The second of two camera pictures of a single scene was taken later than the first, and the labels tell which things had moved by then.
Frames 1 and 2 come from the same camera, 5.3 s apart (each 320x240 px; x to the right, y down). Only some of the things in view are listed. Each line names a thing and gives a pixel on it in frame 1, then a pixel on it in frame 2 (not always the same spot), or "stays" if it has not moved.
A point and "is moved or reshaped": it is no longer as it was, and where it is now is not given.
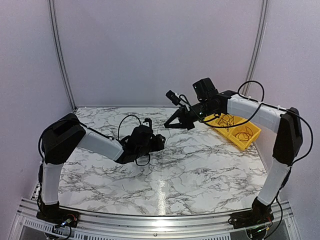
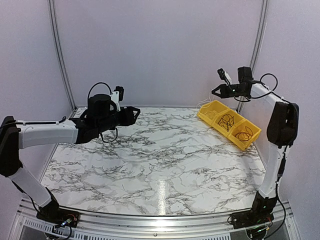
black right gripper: [184, 123] to [223, 91]
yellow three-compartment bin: [242, 135] stays
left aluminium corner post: [51, 7] stays
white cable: [170, 136] is moved or reshaped
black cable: [226, 120] stays
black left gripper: [158, 144] to [131, 120]
